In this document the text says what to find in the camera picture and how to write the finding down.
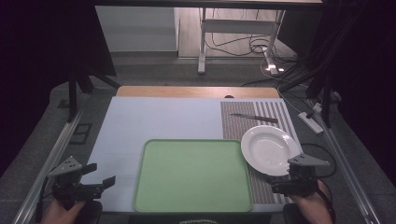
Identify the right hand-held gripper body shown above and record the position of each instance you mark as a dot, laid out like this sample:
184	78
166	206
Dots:
303	179

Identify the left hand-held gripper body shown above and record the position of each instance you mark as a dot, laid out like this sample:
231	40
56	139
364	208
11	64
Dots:
66	186

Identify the white plate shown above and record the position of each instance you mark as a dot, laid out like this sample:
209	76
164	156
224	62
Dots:
266	150

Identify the person's left hand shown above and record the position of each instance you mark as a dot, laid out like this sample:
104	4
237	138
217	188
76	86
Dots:
57	214

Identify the person's right hand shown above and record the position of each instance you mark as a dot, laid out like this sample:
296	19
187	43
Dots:
309	209

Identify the black floor plate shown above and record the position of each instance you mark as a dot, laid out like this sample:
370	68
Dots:
81	133

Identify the white power strip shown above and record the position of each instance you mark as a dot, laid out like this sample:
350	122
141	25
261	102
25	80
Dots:
311	123

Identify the white plug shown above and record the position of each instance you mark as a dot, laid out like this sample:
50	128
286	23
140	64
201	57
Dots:
317	107

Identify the striped placemat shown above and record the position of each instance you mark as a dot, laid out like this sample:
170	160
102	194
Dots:
236	124

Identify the black tripod stand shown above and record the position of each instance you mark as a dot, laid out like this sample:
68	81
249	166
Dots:
325	93
73	96

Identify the light blue foam board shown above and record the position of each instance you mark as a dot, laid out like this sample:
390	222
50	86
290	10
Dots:
162	119

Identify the green tray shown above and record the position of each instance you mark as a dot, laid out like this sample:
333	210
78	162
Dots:
193	175

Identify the lit floor power strip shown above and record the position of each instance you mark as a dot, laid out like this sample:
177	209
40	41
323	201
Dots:
271	64

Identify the dark curtain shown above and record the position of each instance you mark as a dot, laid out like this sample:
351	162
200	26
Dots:
46	46
367	77

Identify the wooden table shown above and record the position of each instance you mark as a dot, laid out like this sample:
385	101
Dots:
193	92

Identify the aluminium rail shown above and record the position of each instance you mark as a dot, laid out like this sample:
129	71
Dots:
46	165
348	174

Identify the white desk frame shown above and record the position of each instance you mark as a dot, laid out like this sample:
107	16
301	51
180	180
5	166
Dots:
238	25

